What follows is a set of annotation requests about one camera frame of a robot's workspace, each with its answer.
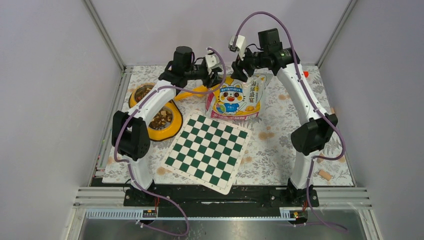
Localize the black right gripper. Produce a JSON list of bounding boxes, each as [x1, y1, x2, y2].
[[230, 44, 268, 83]]

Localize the yellow plastic scoop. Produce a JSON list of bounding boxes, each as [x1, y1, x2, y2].
[[173, 85, 219, 101]]

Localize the pet food bag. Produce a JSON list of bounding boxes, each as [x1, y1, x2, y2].
[[205, 73, 274, 120]]

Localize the wooden cube near right arm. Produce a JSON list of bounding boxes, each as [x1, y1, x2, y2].
[[316, 155, 325, 163]]

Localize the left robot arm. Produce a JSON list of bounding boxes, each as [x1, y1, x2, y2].
[[111, 46, 226, 206]]

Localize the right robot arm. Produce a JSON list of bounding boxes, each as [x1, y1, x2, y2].
[[228, 28, 338, 206]]

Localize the yellow double pet bowl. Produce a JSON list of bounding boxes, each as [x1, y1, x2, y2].
[[128, 83, 183, 142]]

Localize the green white chessboard mat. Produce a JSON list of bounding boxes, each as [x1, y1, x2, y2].
[[161, 110, 253, 195]]

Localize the wooden cylinder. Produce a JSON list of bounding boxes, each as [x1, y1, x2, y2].
[[318, 169, 333, 181]]

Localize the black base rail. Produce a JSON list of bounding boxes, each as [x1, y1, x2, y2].
[[123, 183, 320, 208]]

